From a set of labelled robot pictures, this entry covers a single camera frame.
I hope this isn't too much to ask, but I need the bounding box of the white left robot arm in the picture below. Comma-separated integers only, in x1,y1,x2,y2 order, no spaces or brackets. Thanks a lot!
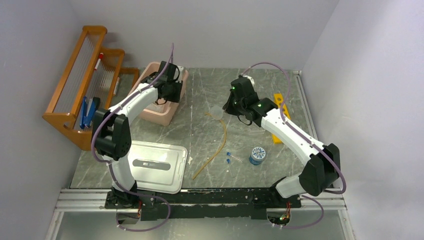
91,61,188,208

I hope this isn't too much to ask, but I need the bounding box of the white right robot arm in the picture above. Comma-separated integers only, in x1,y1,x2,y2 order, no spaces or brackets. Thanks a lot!
223,76,342,207

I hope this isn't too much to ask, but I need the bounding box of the tan rubber tubing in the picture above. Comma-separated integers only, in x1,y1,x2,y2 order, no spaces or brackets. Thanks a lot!
192,112,228,181

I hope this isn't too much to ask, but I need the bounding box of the blue capped test tube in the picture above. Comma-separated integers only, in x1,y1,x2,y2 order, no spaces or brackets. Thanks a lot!
226,152,243,163
226,158,235,178

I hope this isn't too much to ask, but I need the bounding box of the red and white marker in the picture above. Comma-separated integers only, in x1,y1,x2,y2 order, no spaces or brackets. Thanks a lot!
94,52,104,71

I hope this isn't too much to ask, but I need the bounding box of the white metal tray lid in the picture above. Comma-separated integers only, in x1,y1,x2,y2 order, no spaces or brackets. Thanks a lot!
128,140,188,194

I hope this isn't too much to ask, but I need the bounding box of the clear plastic funnel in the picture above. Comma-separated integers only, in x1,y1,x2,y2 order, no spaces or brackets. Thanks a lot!
209,105,224,120

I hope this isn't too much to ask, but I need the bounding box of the yellow test tube rack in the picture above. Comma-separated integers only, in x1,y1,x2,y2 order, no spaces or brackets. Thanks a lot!
271,93,292,145

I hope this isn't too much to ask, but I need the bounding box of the aluminium frame rail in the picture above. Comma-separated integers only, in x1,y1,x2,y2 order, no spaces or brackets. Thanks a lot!
46,187,356,240

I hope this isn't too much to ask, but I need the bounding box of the wooden drying rack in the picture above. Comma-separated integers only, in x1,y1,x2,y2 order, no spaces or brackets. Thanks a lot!
42,25,140,151

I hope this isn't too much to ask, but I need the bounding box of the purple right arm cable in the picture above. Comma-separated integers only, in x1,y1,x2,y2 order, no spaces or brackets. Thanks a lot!
241,62,348,230

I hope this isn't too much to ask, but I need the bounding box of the blue patterned round tin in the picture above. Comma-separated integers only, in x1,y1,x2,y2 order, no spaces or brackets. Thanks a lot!
248,146,267,166

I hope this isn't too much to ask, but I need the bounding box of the blue stapler tool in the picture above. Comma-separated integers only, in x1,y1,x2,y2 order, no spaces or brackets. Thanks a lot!
79,96,101,130

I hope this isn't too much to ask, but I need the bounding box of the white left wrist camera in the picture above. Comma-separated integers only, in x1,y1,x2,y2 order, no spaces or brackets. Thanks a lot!
176,65,186,82

